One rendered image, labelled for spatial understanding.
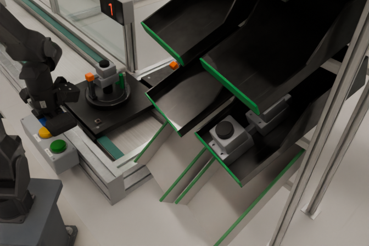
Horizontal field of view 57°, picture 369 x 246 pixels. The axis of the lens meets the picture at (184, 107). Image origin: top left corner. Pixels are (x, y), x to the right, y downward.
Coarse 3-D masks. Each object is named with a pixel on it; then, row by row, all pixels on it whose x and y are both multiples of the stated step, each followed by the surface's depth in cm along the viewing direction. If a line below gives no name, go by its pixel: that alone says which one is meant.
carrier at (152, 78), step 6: (168, 66) 120; (156, 72) 117; (162, 72) 117; (168, 72) 117; (144, 78) 115; (150, 78) 115; (156, 78) 115; (162, 78) 115; (144, 84) 115; (150, 84) 112
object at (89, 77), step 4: (88, 76) 97; (92, 76) 97; (96, 76) 99; (88, 80) 97; (92, 80) 98; (88, 84) 99; (92, 84) 99; (92, 88) 100; (92, 92) 101; (92, 96) 102
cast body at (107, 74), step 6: (102, 60) 99; (108, 60) 101; (96, 66) 99; (102, 66) 98; (108, 66) 99; (114, 66) 100; (102, 72) 98; (108, 72) 99; (114, 72) 101; (120, 72) 105; (102, 78) 100; (108, 78) 100; (114, 78) 102; (102, 84) 100; (108, 84) 101
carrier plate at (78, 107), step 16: (128, 80) 113; (80, 96) 106; (144, 96) 107; (80, 112) 101; (96, 112) 101; (112, 112) 101; (128, 112) 102; (144, 112) 104; (96, 128) 96; (112, 128) 98
